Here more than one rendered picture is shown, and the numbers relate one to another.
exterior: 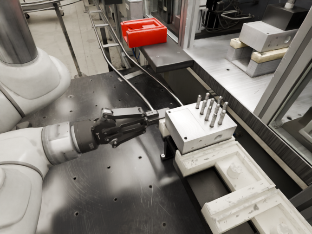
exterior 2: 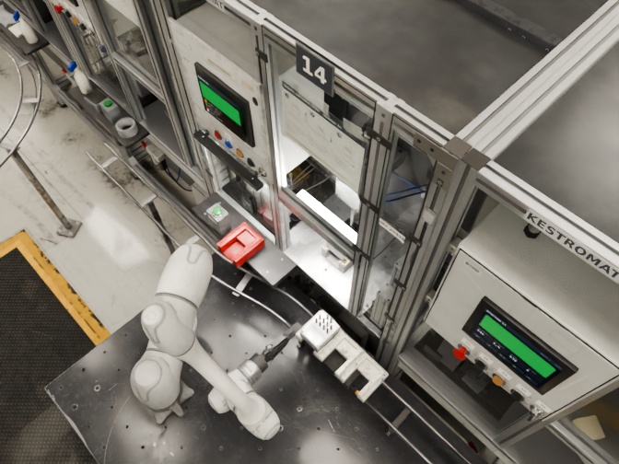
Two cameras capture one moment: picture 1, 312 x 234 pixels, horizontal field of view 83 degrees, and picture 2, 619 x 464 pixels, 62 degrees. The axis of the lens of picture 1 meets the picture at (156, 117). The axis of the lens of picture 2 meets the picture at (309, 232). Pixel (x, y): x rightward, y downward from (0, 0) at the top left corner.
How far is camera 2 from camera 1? 1.69 m
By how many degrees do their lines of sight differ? 19
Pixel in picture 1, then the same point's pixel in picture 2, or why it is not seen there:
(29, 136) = (239, 377)
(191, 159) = (322, 353)
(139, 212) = (300, 389)
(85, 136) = (263, 365)
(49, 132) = (246, 371)
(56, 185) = not seen: hidden behind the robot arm
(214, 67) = (315, 270)
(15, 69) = not seen: hidden behind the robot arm
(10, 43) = not seen: hidden behind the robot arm
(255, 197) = (356, 359)
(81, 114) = (208, 334)
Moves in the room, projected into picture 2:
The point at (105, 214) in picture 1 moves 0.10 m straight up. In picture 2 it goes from (280, 400) to (278, 394)
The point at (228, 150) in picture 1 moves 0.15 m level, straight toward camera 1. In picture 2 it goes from (340, 339) to (332, 376)
